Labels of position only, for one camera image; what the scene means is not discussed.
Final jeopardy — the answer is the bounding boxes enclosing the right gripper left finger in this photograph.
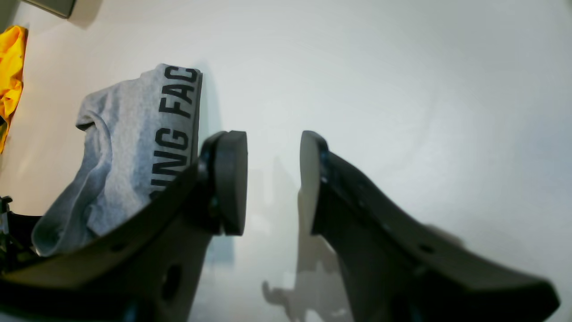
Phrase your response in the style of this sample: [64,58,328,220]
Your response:
[1,131,248,322]

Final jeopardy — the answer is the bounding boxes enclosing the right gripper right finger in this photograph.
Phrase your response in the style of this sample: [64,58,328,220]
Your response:
[300,131,560,322]

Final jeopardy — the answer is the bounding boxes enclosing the grey t-shirt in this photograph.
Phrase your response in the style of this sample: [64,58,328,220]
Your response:
[31,64,202,257]

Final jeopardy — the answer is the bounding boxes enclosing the yellow cloth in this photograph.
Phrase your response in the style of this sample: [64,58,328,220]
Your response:
[0,25,27,153]

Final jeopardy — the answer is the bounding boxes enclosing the grey cardboard box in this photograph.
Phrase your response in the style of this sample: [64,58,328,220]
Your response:
[22,0,76,20]

